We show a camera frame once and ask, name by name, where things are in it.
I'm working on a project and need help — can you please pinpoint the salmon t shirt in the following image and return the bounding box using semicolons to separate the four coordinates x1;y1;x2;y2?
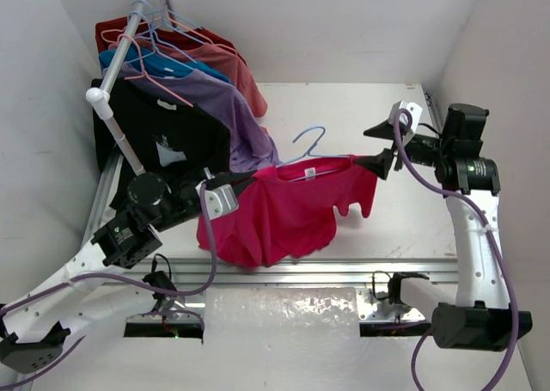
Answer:
134;39;267;118

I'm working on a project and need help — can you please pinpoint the teal t shirt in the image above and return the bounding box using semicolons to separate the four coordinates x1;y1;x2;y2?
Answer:
99;45;232;84

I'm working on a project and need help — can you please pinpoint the silver clothes rack pole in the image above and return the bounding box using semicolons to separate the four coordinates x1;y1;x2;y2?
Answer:
85;0;148;175

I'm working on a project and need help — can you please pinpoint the pink t shirt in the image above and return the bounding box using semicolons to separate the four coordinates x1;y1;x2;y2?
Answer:
211;155;377;268

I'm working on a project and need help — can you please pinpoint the dark red t shirt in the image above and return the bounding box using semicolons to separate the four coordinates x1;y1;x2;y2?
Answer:
94;16;235;57

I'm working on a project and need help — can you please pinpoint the black t shirt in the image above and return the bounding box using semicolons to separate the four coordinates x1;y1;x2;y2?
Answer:
109;79;230;188

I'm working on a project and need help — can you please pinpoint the aluminium table rail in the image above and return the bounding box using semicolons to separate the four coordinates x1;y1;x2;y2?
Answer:
105;258;463;287

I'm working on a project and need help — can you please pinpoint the black cable at right base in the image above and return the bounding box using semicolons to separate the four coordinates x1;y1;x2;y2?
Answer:
371;270;429;310

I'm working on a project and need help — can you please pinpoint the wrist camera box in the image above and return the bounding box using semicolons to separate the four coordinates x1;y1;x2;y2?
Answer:
388;101;424;138
198;183;239;220

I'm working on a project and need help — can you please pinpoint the blue hanger on rack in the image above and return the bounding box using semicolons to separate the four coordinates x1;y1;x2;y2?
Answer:
128;0;207;72

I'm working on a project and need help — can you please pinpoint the blue wire hanger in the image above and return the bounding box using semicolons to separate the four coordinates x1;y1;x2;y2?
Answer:
277;125;349;181

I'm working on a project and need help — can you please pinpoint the pink wire hanger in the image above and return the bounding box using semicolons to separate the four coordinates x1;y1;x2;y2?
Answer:
101;27;194;108

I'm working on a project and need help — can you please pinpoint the purple t shirt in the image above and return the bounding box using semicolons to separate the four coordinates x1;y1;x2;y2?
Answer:
119;64;280;172

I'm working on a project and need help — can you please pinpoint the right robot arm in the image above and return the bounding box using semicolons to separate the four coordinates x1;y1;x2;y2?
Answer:
357;101;533;352

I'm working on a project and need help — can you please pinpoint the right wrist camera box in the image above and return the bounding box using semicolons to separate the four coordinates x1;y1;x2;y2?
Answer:
388;101;424;138

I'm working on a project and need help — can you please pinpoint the black cable at left base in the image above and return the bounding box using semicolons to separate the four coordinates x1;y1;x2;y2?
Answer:
141;253;180;302

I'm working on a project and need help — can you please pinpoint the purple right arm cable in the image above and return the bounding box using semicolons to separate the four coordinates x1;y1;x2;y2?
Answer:
393;109;516;391

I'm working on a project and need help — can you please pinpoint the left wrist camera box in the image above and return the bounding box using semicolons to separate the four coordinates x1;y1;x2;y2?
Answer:
198;183;239;220

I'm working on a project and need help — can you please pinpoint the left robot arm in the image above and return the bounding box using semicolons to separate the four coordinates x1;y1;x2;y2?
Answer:
1;172;254;374

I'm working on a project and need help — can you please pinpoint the black cable at base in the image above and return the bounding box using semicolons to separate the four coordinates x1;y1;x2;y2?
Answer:
371;270;429;310
141;253;180;302

